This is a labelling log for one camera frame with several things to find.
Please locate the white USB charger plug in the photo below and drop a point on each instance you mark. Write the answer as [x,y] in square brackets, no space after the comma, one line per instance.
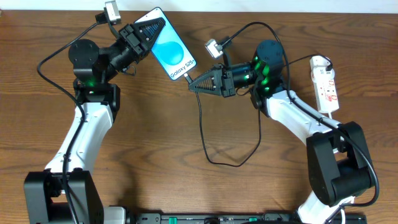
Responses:
[320,74]

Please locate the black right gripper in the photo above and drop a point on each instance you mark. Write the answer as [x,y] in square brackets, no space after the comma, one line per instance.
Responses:
[227,81]

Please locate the white power strip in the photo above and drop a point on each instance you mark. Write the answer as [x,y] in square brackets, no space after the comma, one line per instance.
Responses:
[325,92]

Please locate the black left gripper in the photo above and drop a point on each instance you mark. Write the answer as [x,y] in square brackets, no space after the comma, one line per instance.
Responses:
[132,40]

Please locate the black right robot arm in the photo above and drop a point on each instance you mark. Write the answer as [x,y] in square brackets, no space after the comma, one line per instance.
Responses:
[339,164]

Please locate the blue Galaxy smartphone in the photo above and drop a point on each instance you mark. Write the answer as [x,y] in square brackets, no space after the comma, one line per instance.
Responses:
[169,49]

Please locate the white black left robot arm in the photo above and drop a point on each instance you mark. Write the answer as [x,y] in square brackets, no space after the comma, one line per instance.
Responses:
[64,192]

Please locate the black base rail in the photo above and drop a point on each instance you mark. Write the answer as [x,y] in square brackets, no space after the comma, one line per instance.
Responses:
[156,218]

